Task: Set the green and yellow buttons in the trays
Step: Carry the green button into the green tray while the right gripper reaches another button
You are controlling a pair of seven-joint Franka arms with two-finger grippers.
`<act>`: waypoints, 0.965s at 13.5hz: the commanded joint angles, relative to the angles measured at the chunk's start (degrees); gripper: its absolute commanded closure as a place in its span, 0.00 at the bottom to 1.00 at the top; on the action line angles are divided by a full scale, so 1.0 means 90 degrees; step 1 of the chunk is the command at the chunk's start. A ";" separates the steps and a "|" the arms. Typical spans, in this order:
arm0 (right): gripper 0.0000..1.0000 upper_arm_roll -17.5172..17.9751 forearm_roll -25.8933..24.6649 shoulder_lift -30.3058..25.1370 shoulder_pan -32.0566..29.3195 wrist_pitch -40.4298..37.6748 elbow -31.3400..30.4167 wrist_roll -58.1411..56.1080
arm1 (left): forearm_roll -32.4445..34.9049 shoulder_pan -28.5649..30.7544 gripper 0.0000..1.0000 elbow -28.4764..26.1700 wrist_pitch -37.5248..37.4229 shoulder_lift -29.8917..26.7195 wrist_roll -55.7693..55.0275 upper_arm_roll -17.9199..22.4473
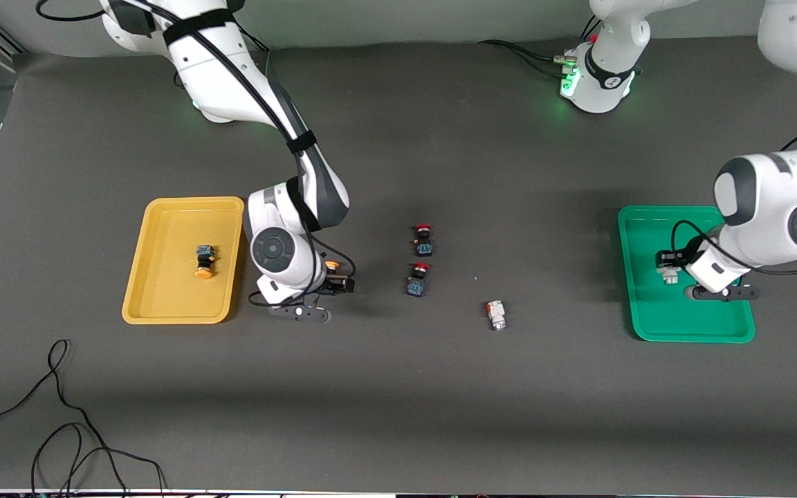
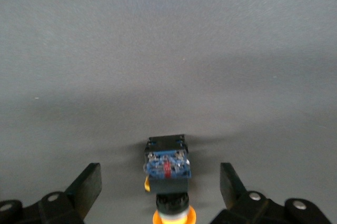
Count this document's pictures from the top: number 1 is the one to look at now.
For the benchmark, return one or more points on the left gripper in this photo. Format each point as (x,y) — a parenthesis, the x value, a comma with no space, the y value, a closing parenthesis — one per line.
(678,260)

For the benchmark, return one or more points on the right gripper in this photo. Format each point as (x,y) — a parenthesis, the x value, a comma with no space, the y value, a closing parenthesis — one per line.
(335,284)

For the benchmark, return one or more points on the white button with green block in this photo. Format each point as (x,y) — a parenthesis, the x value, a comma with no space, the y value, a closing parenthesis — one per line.
(668,277)

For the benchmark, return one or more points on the yellow mushroom push button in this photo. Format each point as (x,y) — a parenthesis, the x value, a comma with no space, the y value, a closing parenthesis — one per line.
(204,257)
(331,264)

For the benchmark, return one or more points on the white button with orange block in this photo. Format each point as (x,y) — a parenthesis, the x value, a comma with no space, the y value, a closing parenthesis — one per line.
(496,312)

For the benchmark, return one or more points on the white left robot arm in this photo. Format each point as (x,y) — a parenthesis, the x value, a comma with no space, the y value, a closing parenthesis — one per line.
(772,200)

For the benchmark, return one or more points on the green plastic tray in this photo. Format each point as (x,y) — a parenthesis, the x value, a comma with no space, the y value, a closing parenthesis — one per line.
(654,318)

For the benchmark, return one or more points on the red mushroom push button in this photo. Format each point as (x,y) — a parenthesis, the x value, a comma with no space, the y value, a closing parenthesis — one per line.
(424,243)
(417,283)

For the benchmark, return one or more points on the dark grey table mat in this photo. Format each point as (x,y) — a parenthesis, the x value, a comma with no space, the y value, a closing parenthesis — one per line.
(398,415)

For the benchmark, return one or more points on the yellow plastic tray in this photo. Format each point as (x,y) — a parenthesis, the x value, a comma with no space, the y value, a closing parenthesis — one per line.
(163,228)

